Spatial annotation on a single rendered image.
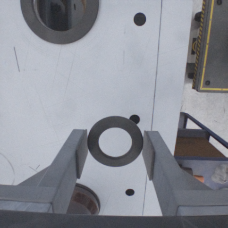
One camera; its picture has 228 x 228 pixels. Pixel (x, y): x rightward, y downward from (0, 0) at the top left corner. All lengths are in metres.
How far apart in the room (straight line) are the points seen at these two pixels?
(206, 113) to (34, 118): 1.75
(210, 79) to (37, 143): 1.32
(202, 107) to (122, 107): 1.64
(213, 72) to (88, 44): 1.29
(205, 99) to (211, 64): 0.49
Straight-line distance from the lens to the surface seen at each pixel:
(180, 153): 1.03
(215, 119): 1.93
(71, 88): 0.21
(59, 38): 0.20
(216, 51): 1.44
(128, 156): 0.17
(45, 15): 0.35
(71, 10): 0.34
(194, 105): 1.78
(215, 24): 1.44
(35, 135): 0.24
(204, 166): 0.95
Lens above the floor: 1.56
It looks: 73 degrees down
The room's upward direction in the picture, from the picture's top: 178 degrees counter-clockwise
